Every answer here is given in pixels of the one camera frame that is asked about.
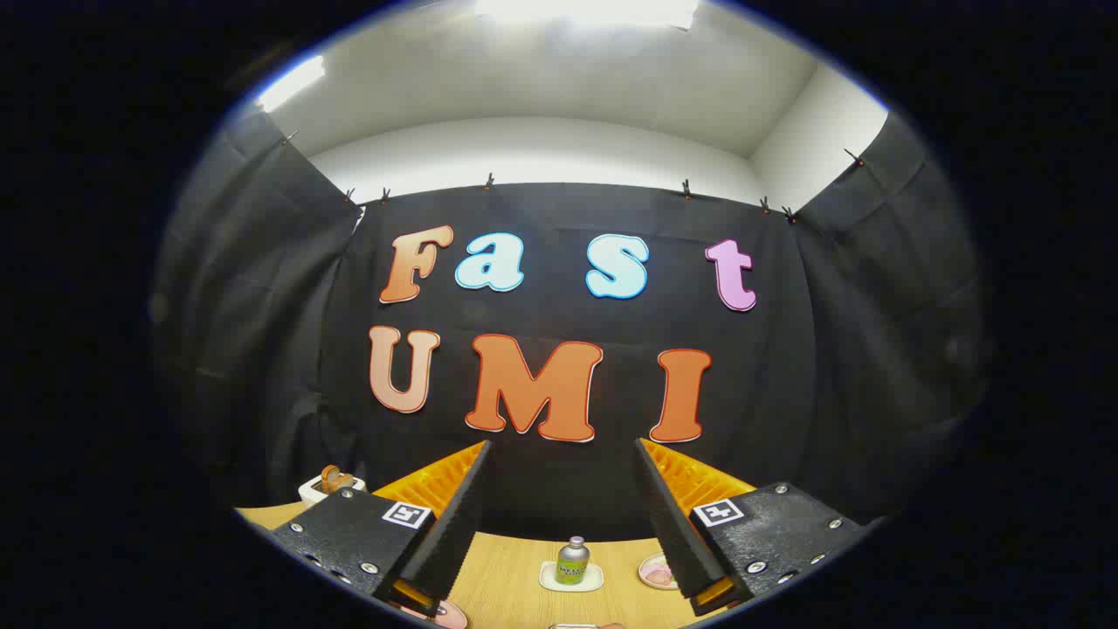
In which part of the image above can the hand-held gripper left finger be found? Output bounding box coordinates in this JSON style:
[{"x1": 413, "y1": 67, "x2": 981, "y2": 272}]
[{"x1": 271, "y1": 439, "x2": 492, "y2": 619}]

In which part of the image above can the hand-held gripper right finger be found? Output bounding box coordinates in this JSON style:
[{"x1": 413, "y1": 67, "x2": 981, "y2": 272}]
[{"x1": 635, "y1": 438, "x2": 874, "y2": 617}]

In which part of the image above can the white plate of food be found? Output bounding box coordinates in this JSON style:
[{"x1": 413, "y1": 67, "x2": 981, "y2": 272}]
[{"x1": 638, "y1": 553, "x2": 680, "y2": 591}]

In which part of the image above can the pink round plate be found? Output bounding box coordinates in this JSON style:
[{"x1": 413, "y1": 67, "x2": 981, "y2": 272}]
[{"x1": 397, "y1": 598, "x2": 470, "y2": 629}]

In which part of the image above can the white square coaster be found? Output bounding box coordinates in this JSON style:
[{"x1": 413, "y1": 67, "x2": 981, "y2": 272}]
[{"x1": 539, "y1": 560, "x2": 605, "y2": 593}]

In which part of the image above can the green label soda bottle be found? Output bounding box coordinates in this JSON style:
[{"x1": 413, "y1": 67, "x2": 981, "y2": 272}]
[{"x1": 555, "y1": 536, "x2": 591, "y2": 586}]

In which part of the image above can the cream white toaster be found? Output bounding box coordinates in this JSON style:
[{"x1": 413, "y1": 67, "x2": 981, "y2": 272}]
[{"x1": 299, "y1": 472, "x2": 366, "y2": 508}]

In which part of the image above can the row of small cloth clips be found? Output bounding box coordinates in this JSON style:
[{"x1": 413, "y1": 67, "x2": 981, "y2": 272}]
[{"x1": 281, "y1": 129, "x2": 866, "y2": 224}]

